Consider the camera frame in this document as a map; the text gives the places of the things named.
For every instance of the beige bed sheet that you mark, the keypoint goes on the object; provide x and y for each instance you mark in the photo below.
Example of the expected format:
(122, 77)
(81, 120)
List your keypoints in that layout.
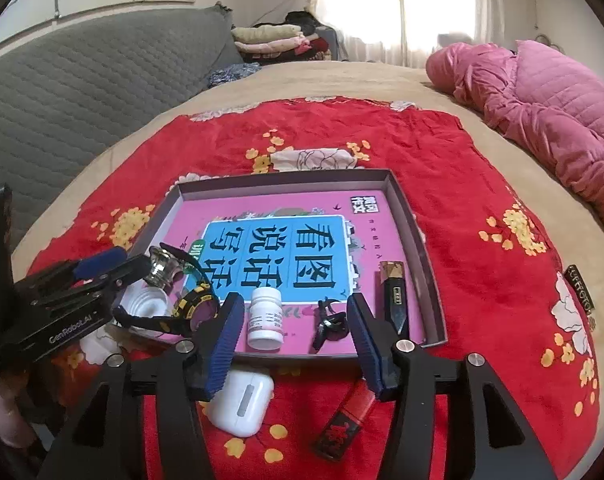
(578, 235)

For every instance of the black and yellow wristwatch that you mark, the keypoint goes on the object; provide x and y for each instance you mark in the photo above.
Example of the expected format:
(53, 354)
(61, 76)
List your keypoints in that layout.
(192, 301)

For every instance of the red and black lighter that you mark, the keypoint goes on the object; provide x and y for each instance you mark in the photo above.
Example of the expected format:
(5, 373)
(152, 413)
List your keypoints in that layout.
(346, 422)

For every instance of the small white pill bottle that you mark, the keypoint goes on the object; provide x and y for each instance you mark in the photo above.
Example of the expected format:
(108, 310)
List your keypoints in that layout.
(265, 324)

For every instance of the pink quilted duvet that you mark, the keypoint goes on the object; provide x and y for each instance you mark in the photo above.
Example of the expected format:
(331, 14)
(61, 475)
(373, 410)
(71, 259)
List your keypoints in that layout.
(537, 97)

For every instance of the pink and blue book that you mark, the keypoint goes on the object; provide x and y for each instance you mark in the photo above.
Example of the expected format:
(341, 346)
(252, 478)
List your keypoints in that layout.
(308, 245)

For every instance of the white earbuds case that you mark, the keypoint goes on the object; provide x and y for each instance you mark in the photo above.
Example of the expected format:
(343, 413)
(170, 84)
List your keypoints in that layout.
(239, 408)

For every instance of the white plastic jar lid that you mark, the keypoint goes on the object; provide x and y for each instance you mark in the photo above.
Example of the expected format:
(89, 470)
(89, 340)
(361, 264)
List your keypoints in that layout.
(139, 304)

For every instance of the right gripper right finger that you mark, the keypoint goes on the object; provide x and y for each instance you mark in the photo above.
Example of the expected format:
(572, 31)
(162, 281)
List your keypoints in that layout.
(488, 436)

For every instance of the white window curtain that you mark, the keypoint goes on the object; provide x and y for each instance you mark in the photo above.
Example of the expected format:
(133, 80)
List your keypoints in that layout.
(406, 32)

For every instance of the grey cardboard box tray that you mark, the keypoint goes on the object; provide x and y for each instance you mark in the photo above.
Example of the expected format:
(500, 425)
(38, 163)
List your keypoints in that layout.
(425, 313)

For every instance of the black and gold lighter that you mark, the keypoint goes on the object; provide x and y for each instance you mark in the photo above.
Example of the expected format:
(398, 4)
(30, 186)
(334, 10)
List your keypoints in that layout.
(394, 295)

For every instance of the black blanket label tag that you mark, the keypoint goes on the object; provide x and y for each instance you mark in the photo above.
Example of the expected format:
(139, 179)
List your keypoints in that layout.
(574, 278)

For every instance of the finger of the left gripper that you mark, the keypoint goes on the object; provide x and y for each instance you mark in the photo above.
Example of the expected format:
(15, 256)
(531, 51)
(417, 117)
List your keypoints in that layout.
(66, 273)
(132, 270)

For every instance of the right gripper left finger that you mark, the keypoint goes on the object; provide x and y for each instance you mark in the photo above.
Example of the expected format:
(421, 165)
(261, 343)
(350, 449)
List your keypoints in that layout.
(103, 437)

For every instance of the black hair claw clip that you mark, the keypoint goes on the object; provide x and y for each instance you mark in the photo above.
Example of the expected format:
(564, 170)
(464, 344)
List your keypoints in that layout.
(331, 324)

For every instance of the person's hand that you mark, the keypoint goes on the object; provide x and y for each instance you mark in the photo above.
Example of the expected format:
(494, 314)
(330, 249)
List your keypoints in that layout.
(14, 430)

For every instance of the grey quilted headboard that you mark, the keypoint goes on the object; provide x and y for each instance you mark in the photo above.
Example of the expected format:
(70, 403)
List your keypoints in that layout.
(68, 96)

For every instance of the red floral blanket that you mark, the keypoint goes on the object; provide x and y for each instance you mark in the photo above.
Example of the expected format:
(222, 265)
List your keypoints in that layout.
(497, 271)

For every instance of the stack of folded clothes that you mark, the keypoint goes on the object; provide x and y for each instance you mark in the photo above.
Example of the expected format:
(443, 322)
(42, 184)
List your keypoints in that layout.
(300, 37)

